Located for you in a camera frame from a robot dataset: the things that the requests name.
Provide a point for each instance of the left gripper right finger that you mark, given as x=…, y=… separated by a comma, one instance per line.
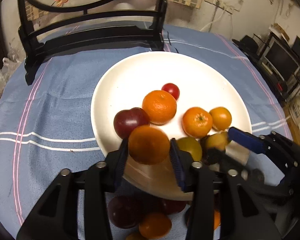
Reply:
x=242, y=216

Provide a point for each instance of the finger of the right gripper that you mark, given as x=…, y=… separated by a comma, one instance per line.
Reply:
x=247, y=140

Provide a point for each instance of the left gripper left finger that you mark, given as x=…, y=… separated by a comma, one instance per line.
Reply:
x=54, y=215

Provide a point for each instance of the small orange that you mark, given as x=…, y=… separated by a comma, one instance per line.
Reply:
x=217, y=219

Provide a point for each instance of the small yellowish longan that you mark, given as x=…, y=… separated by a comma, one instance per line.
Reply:
x=218, y=141

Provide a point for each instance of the purple plum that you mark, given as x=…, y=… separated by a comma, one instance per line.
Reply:
x=123, y=212

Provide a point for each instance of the big orange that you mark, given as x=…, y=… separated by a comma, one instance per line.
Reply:
x=155, y=225

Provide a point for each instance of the large orange mandarin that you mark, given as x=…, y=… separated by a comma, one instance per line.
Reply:
x=160, y=106

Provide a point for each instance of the small yellow-orange tomato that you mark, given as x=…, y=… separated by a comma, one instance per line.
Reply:
x=221, y=118

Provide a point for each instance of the orange with green stem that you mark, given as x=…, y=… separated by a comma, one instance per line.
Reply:
x=196, y=122

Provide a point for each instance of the green-yellow tomato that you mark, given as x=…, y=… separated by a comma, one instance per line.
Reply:
x=192, y=146

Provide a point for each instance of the white oval plate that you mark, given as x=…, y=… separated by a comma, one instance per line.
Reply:
x=125, y=85

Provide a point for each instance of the computer monitor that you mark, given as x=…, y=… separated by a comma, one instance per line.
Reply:
x=280, y=58

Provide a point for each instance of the blue striped tablecloth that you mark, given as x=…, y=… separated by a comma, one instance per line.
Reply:
x=45, y=127

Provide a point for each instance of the red cherry tomato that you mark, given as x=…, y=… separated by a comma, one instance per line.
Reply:
x=172, y=89

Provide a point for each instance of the clear plastic bag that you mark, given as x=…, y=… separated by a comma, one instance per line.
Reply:
x=9, y=65

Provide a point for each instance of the black embroidered round screen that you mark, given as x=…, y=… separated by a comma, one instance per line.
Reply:
x=37, y=52

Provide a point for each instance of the wall power strip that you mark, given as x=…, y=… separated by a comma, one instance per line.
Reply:
x=221, y=4

